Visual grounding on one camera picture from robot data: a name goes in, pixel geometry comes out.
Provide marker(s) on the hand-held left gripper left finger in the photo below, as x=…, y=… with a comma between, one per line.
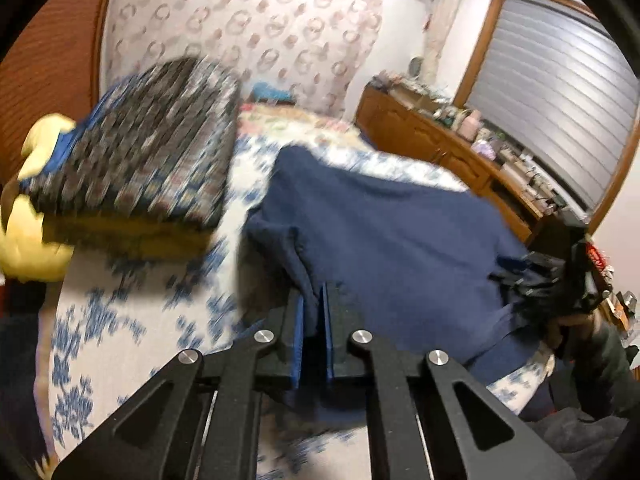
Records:
x=298, y=340

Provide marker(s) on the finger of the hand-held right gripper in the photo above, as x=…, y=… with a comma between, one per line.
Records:
x=525, y=287
x=542, y=261

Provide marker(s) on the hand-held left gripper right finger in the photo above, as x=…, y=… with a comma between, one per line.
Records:
x=330, y=340

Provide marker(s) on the navy blue t-shirt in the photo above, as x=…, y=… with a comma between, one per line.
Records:
x=400, y=235

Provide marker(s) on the person's right forearm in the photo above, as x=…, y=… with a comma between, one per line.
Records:
x=600, y=365

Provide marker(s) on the assorted toiletries and trinkets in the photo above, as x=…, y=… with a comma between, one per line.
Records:
x=500, y=147

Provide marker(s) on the pink bottle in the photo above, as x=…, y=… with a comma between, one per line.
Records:
x=470, y=126

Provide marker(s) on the dark grey cloth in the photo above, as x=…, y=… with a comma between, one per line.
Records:
x=575, y=445

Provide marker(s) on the wooden dresser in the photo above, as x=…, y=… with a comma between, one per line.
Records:
x=425, y=135

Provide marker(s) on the blue floral white bedsheet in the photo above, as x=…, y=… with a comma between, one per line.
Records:
x=125, y=335

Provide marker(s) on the window with grey blind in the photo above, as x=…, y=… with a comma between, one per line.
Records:
x=550, y=85

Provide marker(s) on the red floral cream quilt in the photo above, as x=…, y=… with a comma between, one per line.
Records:
x=300, y=120

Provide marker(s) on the round grey table mirror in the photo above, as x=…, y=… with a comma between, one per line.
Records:
x=415, y=66

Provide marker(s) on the folded patterned blanket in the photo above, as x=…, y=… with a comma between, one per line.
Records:
x=150, y=150

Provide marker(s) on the blue folded cloth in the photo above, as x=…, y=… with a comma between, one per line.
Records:
x=270, y=94

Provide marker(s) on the patterned lace curtain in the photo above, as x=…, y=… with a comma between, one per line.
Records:
x=445, y=20

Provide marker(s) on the wooden louvred wardrobe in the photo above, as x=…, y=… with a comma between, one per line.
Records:
x=60, y=60

